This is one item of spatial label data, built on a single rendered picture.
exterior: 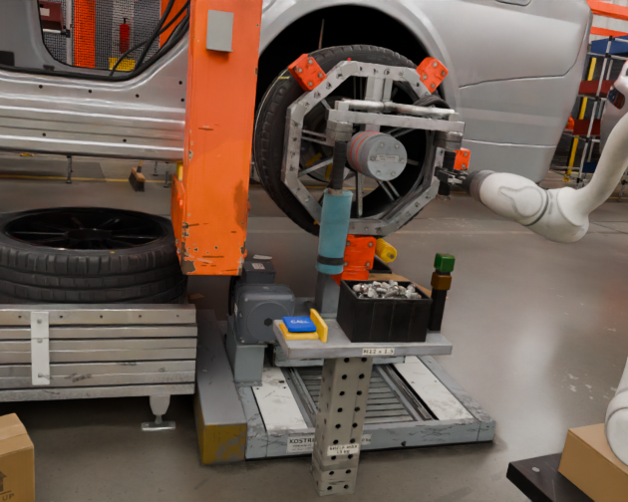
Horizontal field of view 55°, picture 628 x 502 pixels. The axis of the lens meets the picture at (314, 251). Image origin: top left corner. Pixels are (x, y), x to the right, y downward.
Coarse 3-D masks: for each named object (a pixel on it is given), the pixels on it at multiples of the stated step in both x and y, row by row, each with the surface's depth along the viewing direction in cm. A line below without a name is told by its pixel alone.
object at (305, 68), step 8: (304, 56) 178; (296, 64) 177; (304, 64) 177; (312, 64) 178; (296, 72) 178; (304, 72) 178; (312, 72) 179; (320, 72) 179; (296, 80) 184; (304, 80) 179; (312, 80) 179; (320, 80) 180; (304, 88) 183; (312, 88) 180
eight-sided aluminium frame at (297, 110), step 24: (336, 72) 181; (360, 72) 183; (384, 72) 185; (408, 72) 186; (312, 96) 181; (288, 120) 185; (288, 144) 183; (432, 144) 201; (288, 168) 185; (432, 168) 199; (432, 192) 201; (312, 216) 197; (408, 216) 201
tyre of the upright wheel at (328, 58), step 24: (336, 48) 188; (360, 48) 190; (384, 48) 194; (288, 72) 195; (264, 96) 204; (288, 96) 187; (264, 120) 192; (264, 144) 190; (264, 168) 193; (288, 192) 196; (288, 216) 200; (384, 216) 209
